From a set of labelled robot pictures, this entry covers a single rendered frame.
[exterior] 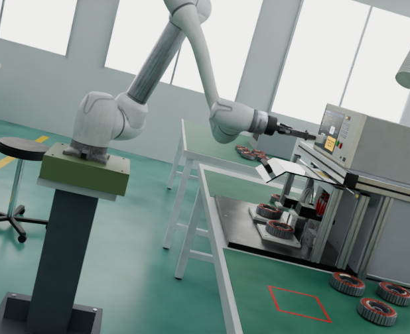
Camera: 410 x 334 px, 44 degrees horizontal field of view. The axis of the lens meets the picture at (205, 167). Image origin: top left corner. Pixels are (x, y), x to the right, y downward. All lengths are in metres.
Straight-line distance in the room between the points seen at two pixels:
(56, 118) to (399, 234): 5.45
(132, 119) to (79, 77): 4.46
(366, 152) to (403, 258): 0.40
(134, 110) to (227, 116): 0.54
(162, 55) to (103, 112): 0.36
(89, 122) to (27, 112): 4.78
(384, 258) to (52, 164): 1.30
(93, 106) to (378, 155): 1.13
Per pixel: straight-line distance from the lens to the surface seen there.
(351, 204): 2.09
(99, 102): 2.15
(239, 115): 1.90
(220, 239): 1.88
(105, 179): 2.07
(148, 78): 2.28
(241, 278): 1.59
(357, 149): 1.92
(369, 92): 7.08
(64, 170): 2.07
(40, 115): 6.87
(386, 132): 1.95
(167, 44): 2.25
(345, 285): 1.75
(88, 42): 6.70
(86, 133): 2.15
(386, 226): 1.93
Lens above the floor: 1.33
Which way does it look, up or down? 11 degrees down
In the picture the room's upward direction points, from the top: 16 degrees clockwise
